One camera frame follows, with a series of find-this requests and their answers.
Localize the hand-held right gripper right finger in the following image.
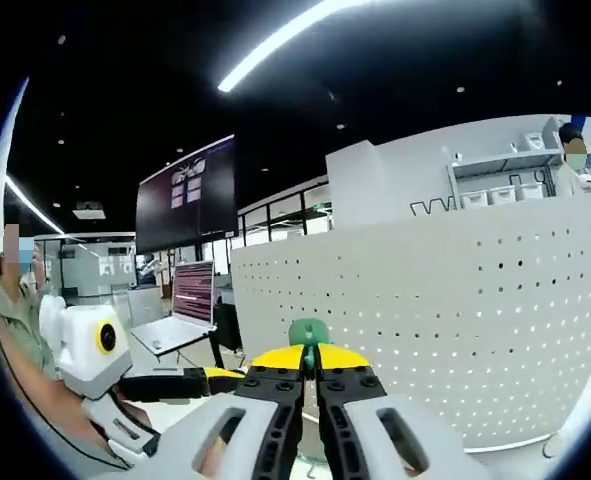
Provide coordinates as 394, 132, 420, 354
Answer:
313, 341, 494, 480

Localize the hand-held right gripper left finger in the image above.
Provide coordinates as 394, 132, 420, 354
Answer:
137, 343, 307, 480

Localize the green hook assembly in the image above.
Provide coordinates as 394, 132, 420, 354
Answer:
287, 317, 330, 374

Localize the white perforated mounting plate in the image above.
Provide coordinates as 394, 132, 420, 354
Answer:
229, 192, 591, 454

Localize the black box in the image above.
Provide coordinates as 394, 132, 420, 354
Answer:
213, 301, 244, 354

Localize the open laptop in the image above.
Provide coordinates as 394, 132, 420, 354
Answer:
130, 259, 217, 357

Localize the ceiling air conditioner unit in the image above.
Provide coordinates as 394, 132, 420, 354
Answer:
71, 200, 108, 222

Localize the large black screen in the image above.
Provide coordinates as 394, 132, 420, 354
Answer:
134, 133, 239, 255

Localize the white storage bin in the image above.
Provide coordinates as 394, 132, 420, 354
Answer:
489, 185, 518, 207
461, 189, 491, 210
517, 182, 547, 203

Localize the long ceiling light strip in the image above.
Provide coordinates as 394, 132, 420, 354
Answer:
217, 0, 411, 94

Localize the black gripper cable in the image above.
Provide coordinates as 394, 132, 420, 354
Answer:
20, 393, 132, 470

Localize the dark wire loop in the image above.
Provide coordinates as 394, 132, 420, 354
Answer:
540, 433, 563, 460

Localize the black wire rack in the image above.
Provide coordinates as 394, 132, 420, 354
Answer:
408, 198, 457, 218

